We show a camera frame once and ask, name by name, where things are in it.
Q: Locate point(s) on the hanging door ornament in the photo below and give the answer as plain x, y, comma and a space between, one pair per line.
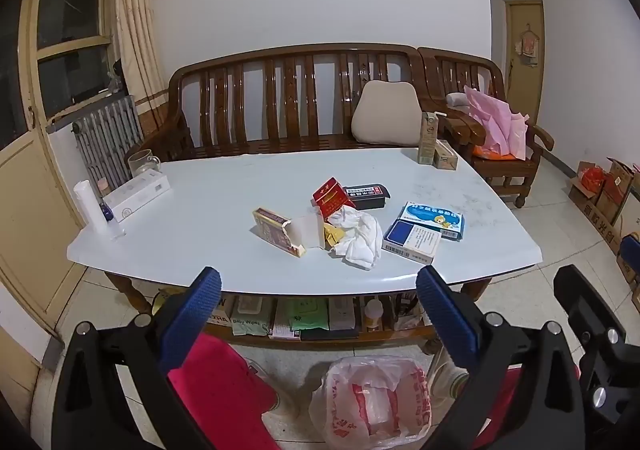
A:
529, 45

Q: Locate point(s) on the small beige box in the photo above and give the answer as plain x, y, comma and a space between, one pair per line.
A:
445, 158

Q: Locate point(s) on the wooden coffee table white top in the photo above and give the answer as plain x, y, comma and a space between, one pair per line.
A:
325, 336

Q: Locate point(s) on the pale green wipes pack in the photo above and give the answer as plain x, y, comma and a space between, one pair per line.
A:
252, 315

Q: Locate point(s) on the beige cushion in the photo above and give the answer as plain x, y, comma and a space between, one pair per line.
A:
385, 115

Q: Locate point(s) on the tall beige drink carton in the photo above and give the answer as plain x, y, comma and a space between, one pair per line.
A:
427, 140

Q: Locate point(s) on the small dark blue bottle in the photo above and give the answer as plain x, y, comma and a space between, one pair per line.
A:
106, 211

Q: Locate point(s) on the green soft pack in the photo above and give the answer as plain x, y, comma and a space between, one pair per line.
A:
309, 314

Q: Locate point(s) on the person's left cream slipper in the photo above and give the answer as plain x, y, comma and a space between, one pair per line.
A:
272, 390

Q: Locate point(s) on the white pack red print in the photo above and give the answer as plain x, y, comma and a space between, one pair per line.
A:
282, 322

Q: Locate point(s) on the black box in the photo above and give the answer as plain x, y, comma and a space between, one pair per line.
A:
370, 197

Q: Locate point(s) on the white bottle yellow label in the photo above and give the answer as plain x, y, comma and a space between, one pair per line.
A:
372, 317

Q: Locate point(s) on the person's right striped sock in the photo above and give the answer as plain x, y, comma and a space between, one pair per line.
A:
459, 386

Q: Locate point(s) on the small yellow wrapper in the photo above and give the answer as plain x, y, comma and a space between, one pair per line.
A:
332, 235

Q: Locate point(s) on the white tissue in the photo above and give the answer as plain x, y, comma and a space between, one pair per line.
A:
360, 240

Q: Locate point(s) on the light blue pack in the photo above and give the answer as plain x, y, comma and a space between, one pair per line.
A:
435, 217

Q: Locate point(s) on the gold pink box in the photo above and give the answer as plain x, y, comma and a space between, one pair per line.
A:
272, 230

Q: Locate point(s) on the person's cream slipper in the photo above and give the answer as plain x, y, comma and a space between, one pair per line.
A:
272, 390
442, 380

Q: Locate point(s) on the yellow-green room door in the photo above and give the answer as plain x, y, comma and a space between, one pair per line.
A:
515, 95

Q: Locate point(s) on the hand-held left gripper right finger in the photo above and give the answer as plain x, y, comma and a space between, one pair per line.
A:
445, 317

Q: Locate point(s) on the person's right cream slipper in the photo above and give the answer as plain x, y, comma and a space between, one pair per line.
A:
442, 380

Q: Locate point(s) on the long white box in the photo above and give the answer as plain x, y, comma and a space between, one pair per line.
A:
342, 312

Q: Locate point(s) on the wooden sofa bench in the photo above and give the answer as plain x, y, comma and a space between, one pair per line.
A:
300, 53

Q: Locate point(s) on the white box red lettering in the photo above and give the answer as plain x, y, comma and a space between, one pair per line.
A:
221, 312

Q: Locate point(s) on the white flat carton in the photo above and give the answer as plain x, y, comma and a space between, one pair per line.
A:
135, 195

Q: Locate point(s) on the pile of cardboard boxes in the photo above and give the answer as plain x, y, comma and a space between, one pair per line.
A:
610, 210

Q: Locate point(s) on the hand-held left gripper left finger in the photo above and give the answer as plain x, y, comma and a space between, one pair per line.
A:
197, 317

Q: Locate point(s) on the beige curtain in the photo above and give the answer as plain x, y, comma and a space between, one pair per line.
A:
135, 30

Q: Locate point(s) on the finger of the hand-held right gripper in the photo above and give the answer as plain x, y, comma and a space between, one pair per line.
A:
585, 305
631, 255

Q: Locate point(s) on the orange cloth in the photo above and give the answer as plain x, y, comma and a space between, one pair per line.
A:
487, 152

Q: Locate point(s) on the white plastic bag red print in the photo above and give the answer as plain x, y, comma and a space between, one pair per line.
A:
370, 410

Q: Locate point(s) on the clear plastic container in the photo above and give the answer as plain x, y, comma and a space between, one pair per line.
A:
407, 315

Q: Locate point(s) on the glass mug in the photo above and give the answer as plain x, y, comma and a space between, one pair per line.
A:
141, 163

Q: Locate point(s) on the pink cloth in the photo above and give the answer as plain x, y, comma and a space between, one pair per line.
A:
500, 125

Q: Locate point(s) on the wooden armchair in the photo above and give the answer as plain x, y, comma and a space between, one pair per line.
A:
500, 173

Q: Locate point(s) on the grey radiator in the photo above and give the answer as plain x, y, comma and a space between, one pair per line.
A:
107, 140

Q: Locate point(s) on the white rolled cloth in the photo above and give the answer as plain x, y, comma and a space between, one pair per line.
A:
456, 99

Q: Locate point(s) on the yellow black pack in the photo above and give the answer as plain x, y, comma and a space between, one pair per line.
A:
167, 300

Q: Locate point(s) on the red cigarette box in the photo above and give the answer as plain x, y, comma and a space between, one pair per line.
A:
332, 197

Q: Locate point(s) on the white cylindrical tube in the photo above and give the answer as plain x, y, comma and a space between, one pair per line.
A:
90, 207

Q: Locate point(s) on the blue white medicine box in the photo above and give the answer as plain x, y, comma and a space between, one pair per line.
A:
410, 240

